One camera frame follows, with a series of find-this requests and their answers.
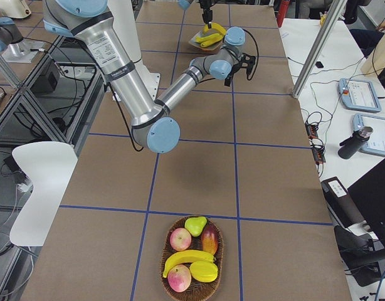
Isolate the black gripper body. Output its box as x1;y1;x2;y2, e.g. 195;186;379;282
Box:
228;56;244;77
199;0;213;11

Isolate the yellow banana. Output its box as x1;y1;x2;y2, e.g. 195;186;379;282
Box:
195;33;223;44
200;39;222;49
202;22;226;36
162;250;216;278

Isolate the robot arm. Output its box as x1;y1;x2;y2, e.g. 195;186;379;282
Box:
43;1;245;153
177;0;213;26

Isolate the grey square plate orange rim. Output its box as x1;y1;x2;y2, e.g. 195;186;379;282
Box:
188;29;224;51

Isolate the woven brown fruit basket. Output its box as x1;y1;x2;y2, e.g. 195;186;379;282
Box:
160;216;223;300

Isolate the red fire extinguisher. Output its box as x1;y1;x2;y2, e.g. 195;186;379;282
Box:
277;0;290;28

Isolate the small black puck device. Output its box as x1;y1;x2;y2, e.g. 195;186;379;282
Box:
315;61;324;68

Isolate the small orange circuit board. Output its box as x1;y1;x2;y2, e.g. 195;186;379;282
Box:
305;123;319;139

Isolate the upper teach pendant tablet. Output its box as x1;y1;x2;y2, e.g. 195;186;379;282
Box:
338;78;381;113

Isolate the teach pendant tablet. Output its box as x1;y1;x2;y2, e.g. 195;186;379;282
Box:
352;113;385;157
338;78;381;113

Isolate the black water bottle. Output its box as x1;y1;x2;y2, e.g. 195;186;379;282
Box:
337;126;374;159

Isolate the green pear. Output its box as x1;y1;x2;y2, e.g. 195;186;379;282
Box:
184;216;207;237

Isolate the red yellow mango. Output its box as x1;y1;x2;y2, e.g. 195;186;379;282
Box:
201;224;218;255

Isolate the lower teach pendant tablet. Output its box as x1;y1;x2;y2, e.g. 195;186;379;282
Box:
352;113;385;157

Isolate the pink apple rear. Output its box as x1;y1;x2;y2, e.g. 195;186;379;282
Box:
169;228;192;251

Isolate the pink apple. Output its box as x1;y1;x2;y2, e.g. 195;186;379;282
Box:
169;228;192;251
167;264;191;292

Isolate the black label printer box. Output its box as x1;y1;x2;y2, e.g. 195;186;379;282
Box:
320;177;365;228

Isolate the black monitor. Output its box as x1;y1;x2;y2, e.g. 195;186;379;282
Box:
348;158;385;246

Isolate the yellow star fruit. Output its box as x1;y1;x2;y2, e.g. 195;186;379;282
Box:
189;261;218;283

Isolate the white curved board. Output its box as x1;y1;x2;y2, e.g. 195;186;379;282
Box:
9;141;78;246

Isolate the pink apple front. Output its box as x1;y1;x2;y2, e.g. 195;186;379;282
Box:
167;264;191;292

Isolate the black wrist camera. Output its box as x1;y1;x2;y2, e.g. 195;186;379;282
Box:
240;53;256;81

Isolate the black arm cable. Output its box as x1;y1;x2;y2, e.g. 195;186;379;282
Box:
110;27;260;151

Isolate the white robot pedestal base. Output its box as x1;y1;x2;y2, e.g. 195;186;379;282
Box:
112;0;161;104

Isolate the aluminium frame post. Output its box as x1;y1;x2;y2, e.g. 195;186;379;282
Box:
292;0;347;99

